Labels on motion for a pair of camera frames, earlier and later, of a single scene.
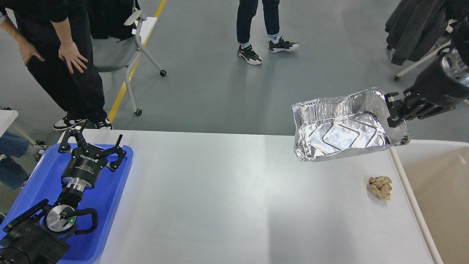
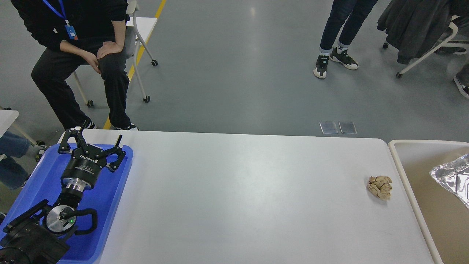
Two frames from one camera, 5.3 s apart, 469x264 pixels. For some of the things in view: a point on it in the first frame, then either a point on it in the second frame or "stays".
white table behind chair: [146, 28] stays
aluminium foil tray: [325, 127] → [454, 176]
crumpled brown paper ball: [380, 187] stays
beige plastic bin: [435, 174] stays
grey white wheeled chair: [109, 55] → [132, 36]
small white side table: [7, 117] stays
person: [246, 11] → [359, 11]
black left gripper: [85, 164] stays
